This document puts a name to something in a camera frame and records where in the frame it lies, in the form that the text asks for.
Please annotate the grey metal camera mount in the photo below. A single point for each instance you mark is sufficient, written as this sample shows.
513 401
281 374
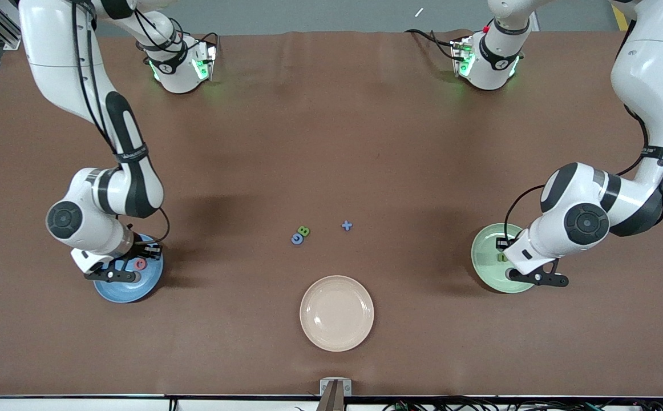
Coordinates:
335 394

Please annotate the green plate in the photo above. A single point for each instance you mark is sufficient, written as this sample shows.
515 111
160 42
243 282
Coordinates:
485 268

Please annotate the blue foam letter x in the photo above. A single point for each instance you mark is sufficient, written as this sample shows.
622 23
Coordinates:
347 225

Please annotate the green foam letter B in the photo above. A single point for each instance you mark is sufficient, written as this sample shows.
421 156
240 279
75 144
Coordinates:
303 231

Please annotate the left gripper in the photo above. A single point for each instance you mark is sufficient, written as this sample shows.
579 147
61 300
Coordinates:
503 244

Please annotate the blue foam letter G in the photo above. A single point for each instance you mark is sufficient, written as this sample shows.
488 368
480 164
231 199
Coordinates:
293 238

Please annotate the brown table mat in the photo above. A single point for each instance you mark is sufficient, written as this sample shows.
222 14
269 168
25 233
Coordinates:
366 142

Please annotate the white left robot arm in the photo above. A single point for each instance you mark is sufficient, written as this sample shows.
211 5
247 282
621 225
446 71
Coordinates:
657 74

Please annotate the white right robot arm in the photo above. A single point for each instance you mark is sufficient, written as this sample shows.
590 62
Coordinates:
57 57

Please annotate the cream plate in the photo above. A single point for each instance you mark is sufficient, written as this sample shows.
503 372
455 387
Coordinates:
337 314

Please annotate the metal base connector box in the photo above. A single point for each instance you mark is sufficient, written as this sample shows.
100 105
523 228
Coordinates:
205 61
461 57

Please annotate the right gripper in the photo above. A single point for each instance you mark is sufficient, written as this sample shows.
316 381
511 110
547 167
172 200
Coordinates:
139 250

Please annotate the blue plate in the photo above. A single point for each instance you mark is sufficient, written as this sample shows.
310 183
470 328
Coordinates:
132 291

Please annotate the pink foam letter Q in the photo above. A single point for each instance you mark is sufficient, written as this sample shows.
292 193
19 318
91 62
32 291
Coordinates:
136 264

